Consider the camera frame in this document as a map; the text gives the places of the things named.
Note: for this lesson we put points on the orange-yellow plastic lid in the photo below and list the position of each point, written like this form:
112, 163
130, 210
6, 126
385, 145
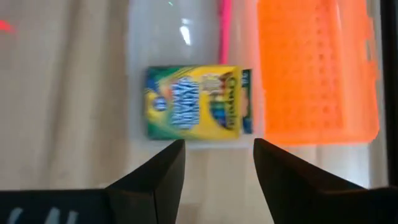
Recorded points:
311, 77

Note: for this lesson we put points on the clear plastic box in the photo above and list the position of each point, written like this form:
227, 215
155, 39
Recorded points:
171, 37

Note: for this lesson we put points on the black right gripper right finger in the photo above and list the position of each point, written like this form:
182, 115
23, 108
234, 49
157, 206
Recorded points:
295, 193

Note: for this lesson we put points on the yellow green crayon box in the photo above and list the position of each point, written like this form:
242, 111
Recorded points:
189, 102

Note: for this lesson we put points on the pink pen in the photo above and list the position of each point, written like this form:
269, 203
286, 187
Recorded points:
224, 34

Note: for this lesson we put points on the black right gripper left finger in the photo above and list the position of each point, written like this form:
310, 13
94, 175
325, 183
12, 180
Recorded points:
149, 199

